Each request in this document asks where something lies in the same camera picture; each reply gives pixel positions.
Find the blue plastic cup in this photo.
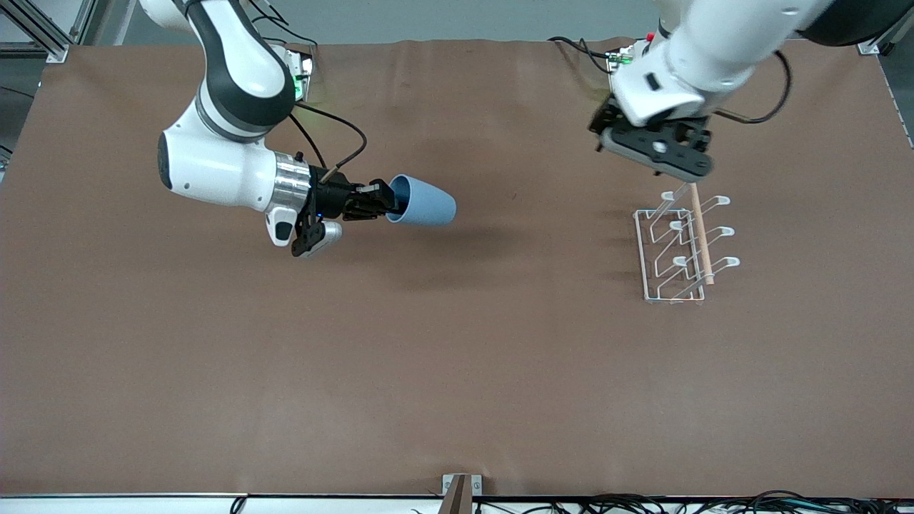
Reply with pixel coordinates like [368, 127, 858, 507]
[386, 173, 458, 228]

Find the right arm base connector panel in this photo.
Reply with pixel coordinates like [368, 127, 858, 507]
[286, 44, 316, 102]

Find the left arm base connector panel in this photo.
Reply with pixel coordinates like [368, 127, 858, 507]
[607, 32, 656, 74]

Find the brown table mat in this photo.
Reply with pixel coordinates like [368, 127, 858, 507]
[0, 37, 914, 499]

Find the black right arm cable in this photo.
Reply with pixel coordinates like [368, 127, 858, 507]
[288, 100, 368, 186]

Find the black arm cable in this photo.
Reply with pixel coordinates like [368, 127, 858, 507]
[714, 49, 793, 126]
[288, 100, 368, 186]

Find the black cable on mat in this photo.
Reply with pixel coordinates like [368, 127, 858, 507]
[548, 36, 616, 76]

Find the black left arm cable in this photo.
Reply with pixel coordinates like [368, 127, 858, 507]
[714, 49, 793, 126]

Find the white wire cup holder rack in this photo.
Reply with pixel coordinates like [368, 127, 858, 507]
[633, 182, 741, 306]

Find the aluminium frame profile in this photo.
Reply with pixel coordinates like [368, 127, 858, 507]
[857, 14, 914, 56]
[0, 0, 97, 64]

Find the metal bracket with brown bar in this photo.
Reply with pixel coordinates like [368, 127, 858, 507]
[437, 473, 483, 514]

